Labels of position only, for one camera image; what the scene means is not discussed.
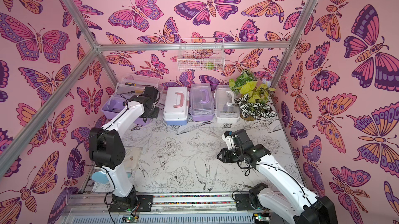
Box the blue toolbox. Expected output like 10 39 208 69
163 86 189 125

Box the white toolbox clear lid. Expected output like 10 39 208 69
215 85 240 124

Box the purple toolbox clear lid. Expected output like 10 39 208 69
189 83 215 122

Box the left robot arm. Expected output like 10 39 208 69
89 86 161 212

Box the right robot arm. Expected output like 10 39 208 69
217 129 338 224

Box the yellow black screwdriver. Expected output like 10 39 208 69
125 82 145 87

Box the potted leafy plant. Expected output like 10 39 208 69
229 70 277 121

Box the white wire basket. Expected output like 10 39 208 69
176 37 225 72

